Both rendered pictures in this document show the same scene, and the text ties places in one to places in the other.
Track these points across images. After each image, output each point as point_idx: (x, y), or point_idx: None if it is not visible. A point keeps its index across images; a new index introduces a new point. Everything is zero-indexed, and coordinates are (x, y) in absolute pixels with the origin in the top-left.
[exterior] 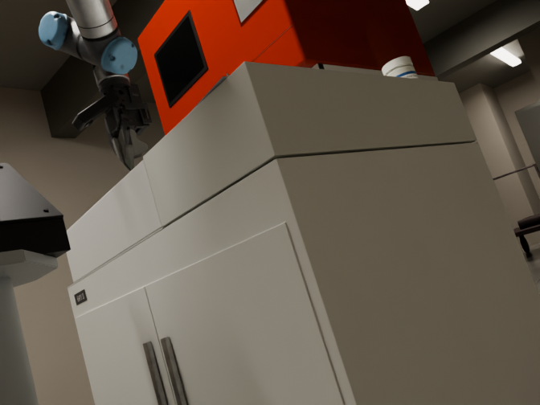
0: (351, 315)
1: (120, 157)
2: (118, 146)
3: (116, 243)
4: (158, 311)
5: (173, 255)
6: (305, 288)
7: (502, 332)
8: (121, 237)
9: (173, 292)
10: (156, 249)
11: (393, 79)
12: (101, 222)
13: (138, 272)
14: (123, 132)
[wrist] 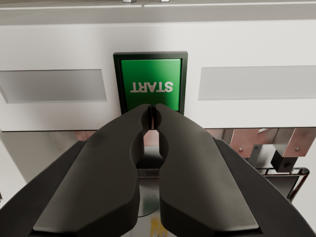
0: None
1: (169, 121)
2: (168, 156)
3: (205, 10)
4: (127, 3)
5: (52, 9)
6: None
7: None
8: (178, 11)
9: (84, 5)
10: (82, 10)
11: None
12: (276, 13)
13: (151, 7)
14: (45, 197)
